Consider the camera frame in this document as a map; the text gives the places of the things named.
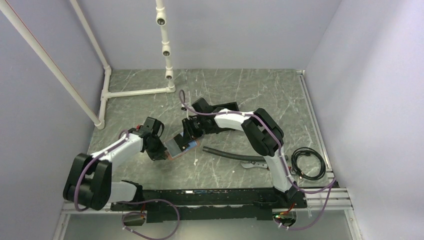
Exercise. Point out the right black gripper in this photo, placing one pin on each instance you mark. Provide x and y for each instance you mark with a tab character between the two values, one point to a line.
191	134

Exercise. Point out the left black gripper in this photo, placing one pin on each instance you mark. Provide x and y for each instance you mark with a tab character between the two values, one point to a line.
160	153

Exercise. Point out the grey credit card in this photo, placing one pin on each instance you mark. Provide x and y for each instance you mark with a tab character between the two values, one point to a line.
172	147

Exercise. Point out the brown leather card holder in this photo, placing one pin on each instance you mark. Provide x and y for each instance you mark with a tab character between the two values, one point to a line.
185	148

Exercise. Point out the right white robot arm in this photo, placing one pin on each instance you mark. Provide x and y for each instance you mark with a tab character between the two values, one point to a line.
264	135

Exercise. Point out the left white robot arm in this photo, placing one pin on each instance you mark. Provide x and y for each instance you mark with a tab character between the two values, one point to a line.
89	184

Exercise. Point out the black plastic card tray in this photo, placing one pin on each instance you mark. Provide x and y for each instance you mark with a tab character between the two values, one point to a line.
203	108

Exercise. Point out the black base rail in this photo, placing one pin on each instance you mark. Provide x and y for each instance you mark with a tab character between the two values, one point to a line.
211	204

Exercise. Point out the red handled pruning shears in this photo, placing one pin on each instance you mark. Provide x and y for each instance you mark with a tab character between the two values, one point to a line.
254	164

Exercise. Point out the aluminium frame rail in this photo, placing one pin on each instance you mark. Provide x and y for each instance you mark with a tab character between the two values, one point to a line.
322	147

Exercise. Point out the white pvc pipe frame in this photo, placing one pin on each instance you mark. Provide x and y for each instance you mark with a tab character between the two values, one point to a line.
49	73

